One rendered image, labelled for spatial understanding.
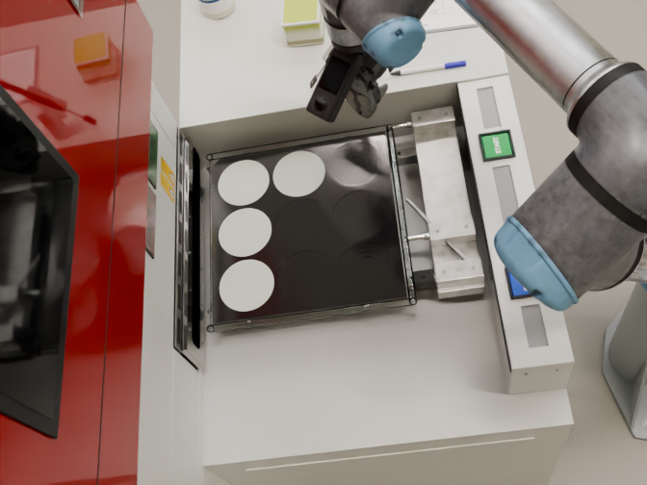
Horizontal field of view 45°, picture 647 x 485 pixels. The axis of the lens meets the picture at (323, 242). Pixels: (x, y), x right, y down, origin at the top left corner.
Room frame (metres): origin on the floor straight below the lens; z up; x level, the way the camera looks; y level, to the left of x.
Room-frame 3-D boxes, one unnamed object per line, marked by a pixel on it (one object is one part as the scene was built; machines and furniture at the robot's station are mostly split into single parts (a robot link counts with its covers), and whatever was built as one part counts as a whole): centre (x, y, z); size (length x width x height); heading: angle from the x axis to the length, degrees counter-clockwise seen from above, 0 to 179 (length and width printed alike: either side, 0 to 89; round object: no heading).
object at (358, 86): (0.82, -0.16, 1.18); 0.09 x 0.08 x 0.12; 121
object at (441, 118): (0.84, -0.28, 0.89); 0.08 x 0.03 x 0.03; 75
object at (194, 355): (0.77, 0.23, 0.89); 0.44 x 0.02 x 0.10; 165
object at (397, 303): (0.56, 0.07, 0.90); 0.37 x 0.01 x 0.01; 75
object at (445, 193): (0.68, -0.24, 0.87); 0.36 x 0.08 x 0.03; 165
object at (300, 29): (1.10, -0.12, 1.00); 0.07 x 0.07 x 0.07; 70
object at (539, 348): (0.58, -0.31, 0.89); 0.55 x 0.09 x 0.14; 165
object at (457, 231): (0.61, -0.22, 0.89); 0.08 x 0.03 x 0.03; 75
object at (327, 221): (0.73, 0.02, 0.90); 0.34 x 0.34 x 0.01; 75
